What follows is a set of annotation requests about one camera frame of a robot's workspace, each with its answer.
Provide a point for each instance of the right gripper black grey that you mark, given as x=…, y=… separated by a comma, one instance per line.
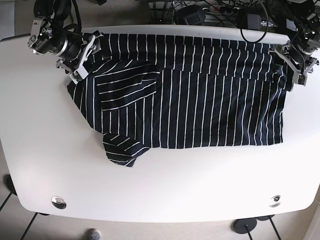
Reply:
x=76, y=50

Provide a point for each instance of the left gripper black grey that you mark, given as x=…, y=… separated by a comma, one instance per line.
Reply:
x=298, y=57

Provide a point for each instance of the navy white striped T-shirt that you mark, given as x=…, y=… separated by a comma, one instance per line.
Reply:
x=148, y=91

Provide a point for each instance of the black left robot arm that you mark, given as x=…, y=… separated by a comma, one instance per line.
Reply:
x=299, y=21

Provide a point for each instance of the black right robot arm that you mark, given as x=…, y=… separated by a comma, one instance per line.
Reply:
x=57, y=30

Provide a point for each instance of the black box under table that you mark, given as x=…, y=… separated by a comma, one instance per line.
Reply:
x=191, y=15

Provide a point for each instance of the right silver table grommet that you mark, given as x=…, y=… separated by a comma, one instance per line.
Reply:
x=275, y=201

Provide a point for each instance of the silver table grommet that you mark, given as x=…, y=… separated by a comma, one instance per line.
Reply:
x=58, y=202
x=275, y=201

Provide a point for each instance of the left silver table grommet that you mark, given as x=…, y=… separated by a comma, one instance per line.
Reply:
x=58, y=202

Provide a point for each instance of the black round stand base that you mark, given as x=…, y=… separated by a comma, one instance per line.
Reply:
x=245, y=225

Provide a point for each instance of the grey shoe on floor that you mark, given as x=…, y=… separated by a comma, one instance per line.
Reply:
x=95, y=234

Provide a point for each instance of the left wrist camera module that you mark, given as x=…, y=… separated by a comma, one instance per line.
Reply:
x=299, y=79

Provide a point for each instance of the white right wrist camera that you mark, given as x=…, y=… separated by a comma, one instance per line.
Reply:
x=78, y=75

